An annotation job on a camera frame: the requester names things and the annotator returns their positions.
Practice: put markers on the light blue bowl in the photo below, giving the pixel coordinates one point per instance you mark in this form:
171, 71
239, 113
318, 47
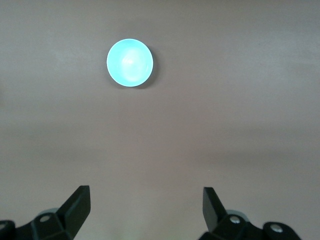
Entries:
130, 62

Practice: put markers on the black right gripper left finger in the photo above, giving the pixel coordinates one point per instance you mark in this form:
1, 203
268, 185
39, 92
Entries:
72, 212

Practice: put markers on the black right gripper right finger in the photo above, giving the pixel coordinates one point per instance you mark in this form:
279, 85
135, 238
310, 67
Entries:
212, 212

